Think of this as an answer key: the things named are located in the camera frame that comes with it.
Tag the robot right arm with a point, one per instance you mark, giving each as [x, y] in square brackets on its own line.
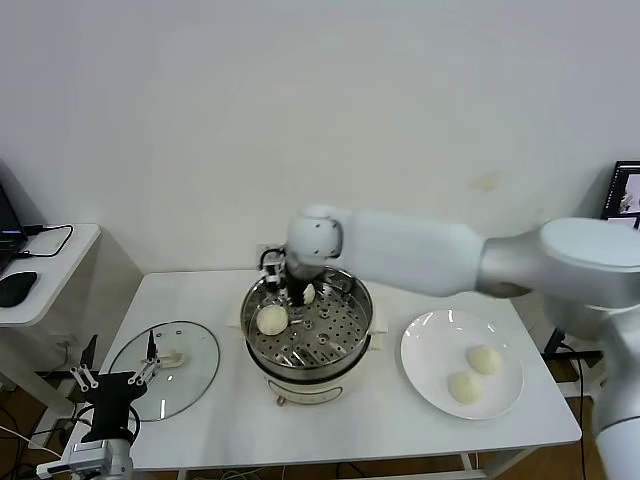
[425, 255]

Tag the white side table with mouse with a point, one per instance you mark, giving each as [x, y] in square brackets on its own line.
[60, 280]

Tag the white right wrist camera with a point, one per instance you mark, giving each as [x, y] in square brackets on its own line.
[272, 262]

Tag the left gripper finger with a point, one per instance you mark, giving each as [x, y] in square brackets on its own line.
[147, 367]
[84, 377]

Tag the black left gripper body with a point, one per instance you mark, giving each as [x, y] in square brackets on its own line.
[112, 400]

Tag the stainless steel steamer basket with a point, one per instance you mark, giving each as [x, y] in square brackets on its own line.
[340, 345]

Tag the black laptop with purple screen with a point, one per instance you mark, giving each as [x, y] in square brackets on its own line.
[7, 225]

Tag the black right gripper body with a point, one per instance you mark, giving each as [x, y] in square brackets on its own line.
[297, 287]

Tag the white steamed baozi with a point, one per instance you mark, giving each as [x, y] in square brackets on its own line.
[272, 320]
[483, 360]
[465, 387]
[310, 294]

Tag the white side table with label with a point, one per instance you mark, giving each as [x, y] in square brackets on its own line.
[580, 390]

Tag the white wall socket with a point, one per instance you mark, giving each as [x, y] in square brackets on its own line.
[65, 344]

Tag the dark laptop showing camera views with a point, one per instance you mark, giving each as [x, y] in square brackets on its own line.
[627, 190]

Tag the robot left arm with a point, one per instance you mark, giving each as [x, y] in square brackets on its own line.
[110, 457]

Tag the white table frame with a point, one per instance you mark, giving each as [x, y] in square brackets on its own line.
[467, 461]

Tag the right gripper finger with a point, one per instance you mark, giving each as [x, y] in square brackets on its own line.
[291, 312]

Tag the white round plate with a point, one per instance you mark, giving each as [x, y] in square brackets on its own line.
[430, 360]

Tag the cream electric cooker pot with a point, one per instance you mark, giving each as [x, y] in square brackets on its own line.
[305, 387]

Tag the black computer mouse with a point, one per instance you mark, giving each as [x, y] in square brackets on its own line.
[17, 289]

